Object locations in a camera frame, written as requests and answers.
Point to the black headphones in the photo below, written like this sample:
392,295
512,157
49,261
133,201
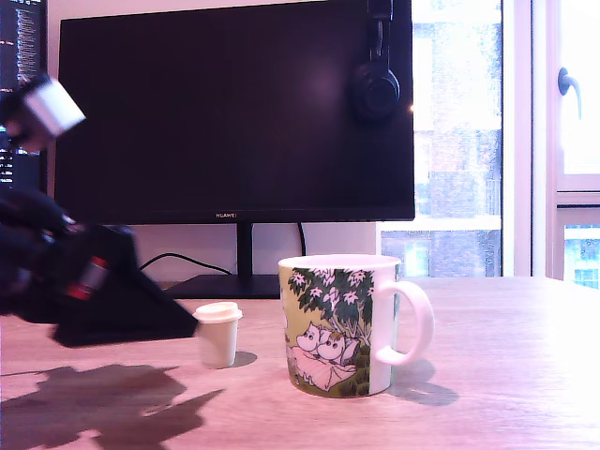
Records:
375,94

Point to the white coffee capsule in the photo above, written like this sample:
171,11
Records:
218,337

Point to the monitor with lit code screen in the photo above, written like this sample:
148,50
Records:
28,37

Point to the black Huawei monitor with stand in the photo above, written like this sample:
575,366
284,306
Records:
234,117

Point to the white mug with cartoon print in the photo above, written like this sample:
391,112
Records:
328,328

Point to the white window frame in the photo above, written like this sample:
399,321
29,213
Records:
515,140

